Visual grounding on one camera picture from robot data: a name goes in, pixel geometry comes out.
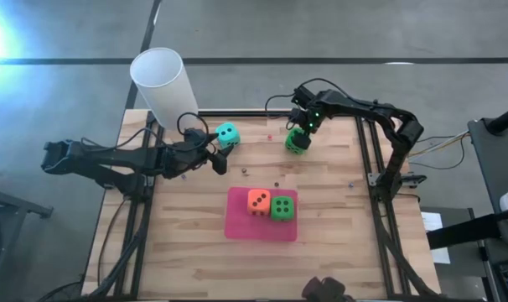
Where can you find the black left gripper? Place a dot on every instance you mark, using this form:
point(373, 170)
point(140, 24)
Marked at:
point(182, 161)

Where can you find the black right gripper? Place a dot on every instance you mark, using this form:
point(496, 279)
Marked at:
point(314, 110)

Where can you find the large cyan foam die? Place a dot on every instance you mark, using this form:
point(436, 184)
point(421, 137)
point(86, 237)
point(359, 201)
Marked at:
point(228, 135)

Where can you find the large green foam die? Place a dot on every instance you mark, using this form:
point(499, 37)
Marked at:
point(293, 145)
point(282, 208)

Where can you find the large orange foam die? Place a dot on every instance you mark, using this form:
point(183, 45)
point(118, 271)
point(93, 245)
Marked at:
point(259, 202)

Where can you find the pink translucent plastic bin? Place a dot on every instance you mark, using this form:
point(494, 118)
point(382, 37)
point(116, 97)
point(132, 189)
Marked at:
point(245, 226)

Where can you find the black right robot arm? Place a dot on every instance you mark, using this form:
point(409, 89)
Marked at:
point(363, 108)

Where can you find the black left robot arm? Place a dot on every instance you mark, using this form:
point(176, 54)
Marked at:
point(111, 157)

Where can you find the white shade table lamp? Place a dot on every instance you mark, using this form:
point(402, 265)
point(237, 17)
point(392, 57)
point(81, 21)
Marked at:
point(162, 88)

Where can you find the person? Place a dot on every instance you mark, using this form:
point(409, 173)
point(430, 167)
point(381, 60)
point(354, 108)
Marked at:
point(321, 291)

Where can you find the white paper sheet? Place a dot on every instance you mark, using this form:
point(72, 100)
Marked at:
point(436, 235)

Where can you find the black flat beam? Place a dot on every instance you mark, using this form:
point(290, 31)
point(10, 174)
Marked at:
point(459, 228)

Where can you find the dark grey desk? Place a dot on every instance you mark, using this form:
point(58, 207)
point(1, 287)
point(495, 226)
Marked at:
point(488, 168)

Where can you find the black metal stand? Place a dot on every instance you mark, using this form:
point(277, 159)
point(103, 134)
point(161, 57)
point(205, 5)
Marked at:
point(11, 205)

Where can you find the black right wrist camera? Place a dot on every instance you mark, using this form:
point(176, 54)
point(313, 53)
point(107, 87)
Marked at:
point(296, 117)

